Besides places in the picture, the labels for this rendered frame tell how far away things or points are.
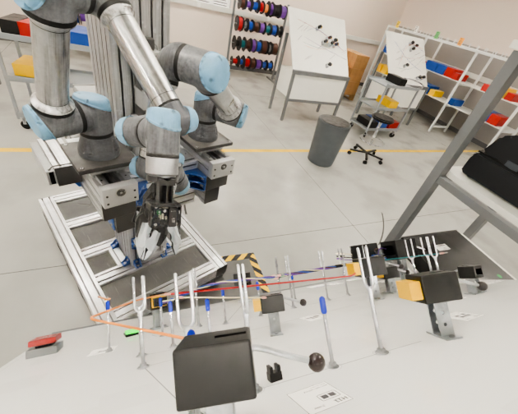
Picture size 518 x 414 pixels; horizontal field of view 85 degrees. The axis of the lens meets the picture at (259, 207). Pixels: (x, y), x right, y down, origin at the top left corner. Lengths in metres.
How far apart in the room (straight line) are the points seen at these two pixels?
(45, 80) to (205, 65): 0.45
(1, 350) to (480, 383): 2.14
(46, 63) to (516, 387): 1.11
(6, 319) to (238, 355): 2.14
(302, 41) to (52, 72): 4.81
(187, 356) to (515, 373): 0.32
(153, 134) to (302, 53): 4.86
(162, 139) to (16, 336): 1.76
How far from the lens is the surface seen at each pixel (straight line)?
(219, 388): 0.24
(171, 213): 0.70
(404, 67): 7.18
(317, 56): 5.61
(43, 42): 1.01
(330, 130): 3.93
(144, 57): 0.90
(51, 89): 1.09
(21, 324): 2.27
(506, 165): 1.15
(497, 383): 0.39
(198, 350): 0.23
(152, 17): 1.41
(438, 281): 0.49
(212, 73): 0.98
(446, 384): 0.38
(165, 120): 0.68
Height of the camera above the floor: 1.82
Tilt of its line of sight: 37 degrees down
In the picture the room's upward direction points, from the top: 15 degrees clockwise
